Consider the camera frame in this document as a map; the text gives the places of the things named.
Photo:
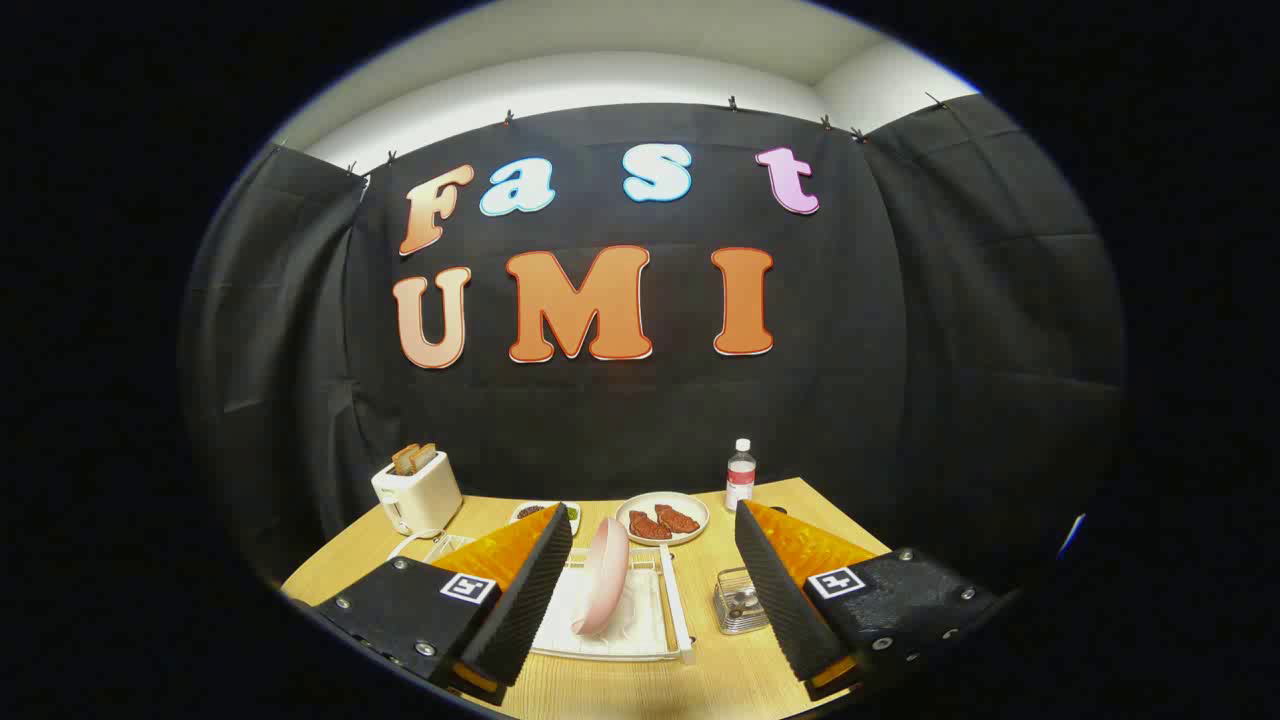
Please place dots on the pink plate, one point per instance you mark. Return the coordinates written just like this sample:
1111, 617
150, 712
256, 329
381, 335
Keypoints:
605, 570

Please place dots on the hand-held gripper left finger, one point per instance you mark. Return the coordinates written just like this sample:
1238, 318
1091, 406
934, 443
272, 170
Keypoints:
530, 600

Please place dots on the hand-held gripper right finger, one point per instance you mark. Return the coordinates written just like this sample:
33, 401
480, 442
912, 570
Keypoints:
780, 600

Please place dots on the cream dish with meat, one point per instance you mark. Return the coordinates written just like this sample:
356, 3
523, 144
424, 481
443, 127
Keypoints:
640, 505

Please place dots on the plastic bottle with red label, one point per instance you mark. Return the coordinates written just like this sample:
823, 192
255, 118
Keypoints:
741, 480

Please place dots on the red meat slice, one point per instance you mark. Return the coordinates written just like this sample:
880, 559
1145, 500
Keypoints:
648, 527
680, 520

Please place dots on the white toaster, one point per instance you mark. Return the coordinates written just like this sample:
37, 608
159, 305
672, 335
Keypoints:
425, 490

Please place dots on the metal spoon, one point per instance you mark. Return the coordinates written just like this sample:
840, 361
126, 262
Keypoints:
742, 603

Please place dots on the white divided dish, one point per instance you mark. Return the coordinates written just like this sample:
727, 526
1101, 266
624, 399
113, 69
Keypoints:
517, 518

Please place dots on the toasted bread slice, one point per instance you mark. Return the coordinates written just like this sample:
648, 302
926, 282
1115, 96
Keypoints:
404, 460
424, 455

